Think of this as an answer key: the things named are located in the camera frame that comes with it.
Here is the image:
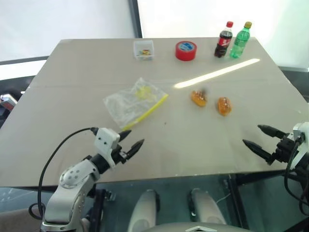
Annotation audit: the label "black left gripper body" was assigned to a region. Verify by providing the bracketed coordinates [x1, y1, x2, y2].
[110, 143, 129, 165]

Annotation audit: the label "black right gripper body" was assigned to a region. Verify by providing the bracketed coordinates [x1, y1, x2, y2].
[267, 134, 302, 166]

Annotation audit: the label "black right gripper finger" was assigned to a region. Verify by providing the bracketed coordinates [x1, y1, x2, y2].
[242, 139, 275, 163]
[257, 124, 289, 140]

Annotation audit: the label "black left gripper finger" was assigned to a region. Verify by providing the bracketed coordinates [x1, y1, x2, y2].
[126, 139, 145, 160]
[117, 130, 132, 144]

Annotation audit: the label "clear yellow-zip plastic bag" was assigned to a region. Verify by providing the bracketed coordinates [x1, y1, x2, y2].
[103, 77, 169, 131]

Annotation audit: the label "orange snack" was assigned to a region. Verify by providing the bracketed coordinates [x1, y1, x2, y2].
[217, 96, 233, 116]
[190, 89, 209, 108]

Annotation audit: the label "grey rounded robot leg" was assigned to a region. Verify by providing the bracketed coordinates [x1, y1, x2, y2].
[127, 189, 160, 232]
[188, 188, 227, 225]

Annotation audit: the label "small colourful candies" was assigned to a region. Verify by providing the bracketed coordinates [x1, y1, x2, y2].
[136, 49, 152, 60]

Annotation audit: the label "clear plastic container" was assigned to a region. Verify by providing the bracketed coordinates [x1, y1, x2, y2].
[133, 40, 155, 61]

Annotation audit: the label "green soda bottle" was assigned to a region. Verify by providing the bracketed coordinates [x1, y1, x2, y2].
[229, 21, 253, 59]

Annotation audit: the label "cola bottle red cap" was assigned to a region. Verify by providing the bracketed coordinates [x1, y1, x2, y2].
[214, 21, 234, 58]

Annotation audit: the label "red tape roll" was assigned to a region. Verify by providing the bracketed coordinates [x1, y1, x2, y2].
[175, 41, 197, 61]

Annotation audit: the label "red and white device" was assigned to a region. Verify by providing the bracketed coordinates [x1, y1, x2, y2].
[0, 94, 17, 112]

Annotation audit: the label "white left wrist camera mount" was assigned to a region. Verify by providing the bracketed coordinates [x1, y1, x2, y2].
[93, 128, 121, 169]

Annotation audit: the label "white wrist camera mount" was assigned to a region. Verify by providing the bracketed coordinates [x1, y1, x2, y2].
[93, 128, 121, 169]
[292, 122, 309, 170]

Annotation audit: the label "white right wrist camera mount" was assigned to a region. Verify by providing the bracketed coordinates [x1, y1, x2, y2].
[292, 122, 309, 170]

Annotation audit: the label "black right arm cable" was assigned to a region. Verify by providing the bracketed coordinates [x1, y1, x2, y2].
[283, 140, 309, 216]

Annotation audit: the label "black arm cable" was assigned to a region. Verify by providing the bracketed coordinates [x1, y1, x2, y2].
[283, 140, 309, 216]
[28, 127, 99, 220]

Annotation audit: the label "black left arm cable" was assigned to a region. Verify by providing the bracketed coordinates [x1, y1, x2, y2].
[28, 127, 99, 220]

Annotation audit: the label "black table frame leg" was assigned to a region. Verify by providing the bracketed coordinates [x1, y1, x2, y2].
[90, 188, 114, 232]
[222, 174, 251, 229]

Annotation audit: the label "dark window post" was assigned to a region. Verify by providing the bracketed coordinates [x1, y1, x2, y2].
[127, 0, 143, 39]

